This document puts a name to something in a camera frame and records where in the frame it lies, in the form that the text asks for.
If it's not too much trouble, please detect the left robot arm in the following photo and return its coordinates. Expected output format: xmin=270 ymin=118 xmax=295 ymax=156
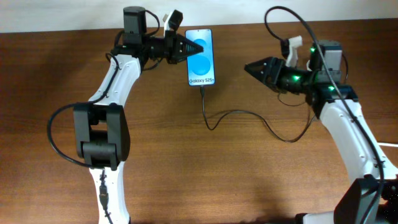
xmin=73 ymin=6 xmax=203 ymax=223

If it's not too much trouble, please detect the blue Galaxy smartphone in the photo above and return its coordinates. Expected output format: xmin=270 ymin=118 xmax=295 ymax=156
xmin=185 ymin=29 xmax=215 ymax=86

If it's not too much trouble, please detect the black USB charging cable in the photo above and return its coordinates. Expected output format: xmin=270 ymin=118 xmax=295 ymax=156
xmin=199 ymin=85 xmax=315 ymax=144

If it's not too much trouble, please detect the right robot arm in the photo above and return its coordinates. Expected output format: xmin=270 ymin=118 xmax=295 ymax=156
xmin=244 ymin=40 xmax=397 ymax=223

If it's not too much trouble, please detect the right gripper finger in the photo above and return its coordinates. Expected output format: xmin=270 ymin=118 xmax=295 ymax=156
xmin=247 ymin=70 xmax=273 ymax=88
xmin=244 ymin=57 xmax=273 ymax=75

